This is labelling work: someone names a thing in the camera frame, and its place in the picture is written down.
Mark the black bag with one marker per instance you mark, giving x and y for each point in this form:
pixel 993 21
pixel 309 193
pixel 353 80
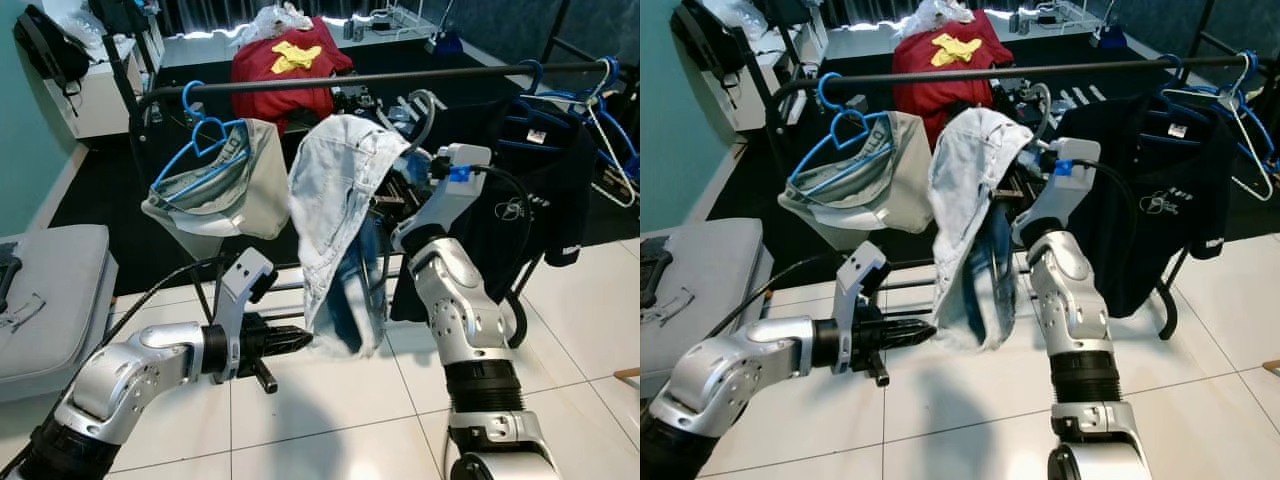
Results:
pixel 115 15
pixel 772 10

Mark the white plastic hanger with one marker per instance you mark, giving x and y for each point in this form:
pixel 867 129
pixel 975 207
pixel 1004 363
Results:
pixel 603 85
pixel 1243 80

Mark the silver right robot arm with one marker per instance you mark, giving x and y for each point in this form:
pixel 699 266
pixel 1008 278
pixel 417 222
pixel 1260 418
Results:
pixel 1075 310
pixel 460 310

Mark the black backpack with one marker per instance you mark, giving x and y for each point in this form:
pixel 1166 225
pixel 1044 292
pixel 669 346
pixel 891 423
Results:
pixel 50 45
pixel 705 35

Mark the white cabinet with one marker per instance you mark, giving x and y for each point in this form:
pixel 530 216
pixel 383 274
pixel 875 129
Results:
pixel 100 95
pixel 770 90

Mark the black metal clothes rack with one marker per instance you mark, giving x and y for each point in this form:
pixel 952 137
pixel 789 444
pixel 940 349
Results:
pixel 1050 72
pixel 450 74

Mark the blue plastic hanger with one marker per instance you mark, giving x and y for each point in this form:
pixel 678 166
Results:
pixel 541 72
pixel 1181 66
pixel 186 100
pixel 1265 140
pixel 615 70
pixel 822 92

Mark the blue broom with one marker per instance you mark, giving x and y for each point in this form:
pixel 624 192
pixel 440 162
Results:
pixel 447 42
pixel 1112 38

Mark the red cloth with yellow star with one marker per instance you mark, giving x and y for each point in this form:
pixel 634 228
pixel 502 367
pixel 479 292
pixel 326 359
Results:
pixel 270 90
pixel 930 90

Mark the grey shorts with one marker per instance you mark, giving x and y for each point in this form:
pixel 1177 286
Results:
pixel 265 190
pixel 905 180

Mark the light blue denim shorts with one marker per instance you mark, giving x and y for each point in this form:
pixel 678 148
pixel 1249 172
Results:
pixel 975 170
pixel 335 180

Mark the black curtain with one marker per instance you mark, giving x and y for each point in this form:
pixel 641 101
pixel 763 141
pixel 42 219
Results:
pixel 870 10
pixel 200 12

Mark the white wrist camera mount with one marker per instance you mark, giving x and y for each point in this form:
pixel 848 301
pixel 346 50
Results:
pixel 1075 160
pixel 862 268
pixel 460 160
pixel 245 275

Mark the white plastic bag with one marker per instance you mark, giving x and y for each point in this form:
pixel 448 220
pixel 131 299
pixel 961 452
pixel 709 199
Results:
pixel 940 15
pixel 275 20

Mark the black polo shirt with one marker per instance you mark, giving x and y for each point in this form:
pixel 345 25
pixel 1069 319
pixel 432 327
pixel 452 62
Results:
pixel 1150 230
pixel 540 170

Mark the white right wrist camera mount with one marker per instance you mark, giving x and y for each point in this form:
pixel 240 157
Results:
pixel 460 160
pixel 1075 160

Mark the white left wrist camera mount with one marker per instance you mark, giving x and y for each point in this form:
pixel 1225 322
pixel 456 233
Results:
pixel 245 275
pixel 862 268

